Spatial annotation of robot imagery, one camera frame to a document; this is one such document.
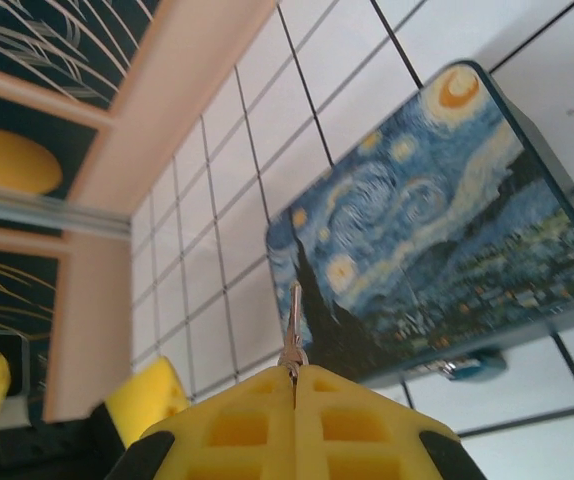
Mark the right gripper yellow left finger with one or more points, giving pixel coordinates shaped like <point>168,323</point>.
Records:
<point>237,430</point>

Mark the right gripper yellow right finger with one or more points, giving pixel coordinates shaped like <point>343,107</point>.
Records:
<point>357,435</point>

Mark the small silver key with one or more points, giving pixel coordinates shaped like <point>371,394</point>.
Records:
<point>294,345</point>

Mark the blue padlock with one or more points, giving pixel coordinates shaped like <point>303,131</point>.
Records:
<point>482,367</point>

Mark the starry night print tin box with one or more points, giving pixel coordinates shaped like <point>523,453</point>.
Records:
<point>417,225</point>

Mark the silver box hasp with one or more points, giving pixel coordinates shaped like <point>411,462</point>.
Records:
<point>448,369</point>

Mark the dark patterned backdrop board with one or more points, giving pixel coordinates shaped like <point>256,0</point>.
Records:
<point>117,150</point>

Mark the white grid table mat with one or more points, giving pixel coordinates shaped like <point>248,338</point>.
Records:
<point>247,150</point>

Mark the aluminium rail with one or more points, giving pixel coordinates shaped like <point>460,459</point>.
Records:
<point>42,212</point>

